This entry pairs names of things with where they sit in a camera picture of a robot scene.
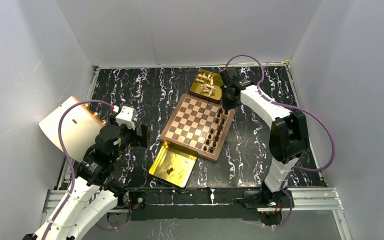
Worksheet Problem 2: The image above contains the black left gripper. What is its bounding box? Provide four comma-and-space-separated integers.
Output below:
110, 114, 152, 162

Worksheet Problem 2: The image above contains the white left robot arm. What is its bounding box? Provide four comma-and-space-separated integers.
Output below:
23, 123, 152, 240

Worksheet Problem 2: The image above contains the dark far-rank piece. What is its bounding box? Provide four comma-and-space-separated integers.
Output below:
217, 124, 224, 131

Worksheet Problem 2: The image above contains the gold tin with dark pieces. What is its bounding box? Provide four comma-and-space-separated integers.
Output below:
148, 140, 199, 190

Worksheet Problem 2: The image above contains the gold tin with light pieces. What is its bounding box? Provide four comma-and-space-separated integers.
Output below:
189, 70, 223, 104

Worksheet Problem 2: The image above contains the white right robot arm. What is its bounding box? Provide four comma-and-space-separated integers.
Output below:
220, 67, 309, 207

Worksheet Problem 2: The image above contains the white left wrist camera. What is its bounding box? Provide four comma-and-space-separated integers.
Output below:
115, 106, 137, 130

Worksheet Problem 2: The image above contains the wooden folding chess board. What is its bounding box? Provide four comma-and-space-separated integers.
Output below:
159, 93, 236, 163

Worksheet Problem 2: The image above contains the pile of light chess pieces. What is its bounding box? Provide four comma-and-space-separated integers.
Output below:
195, 73, 216, 97

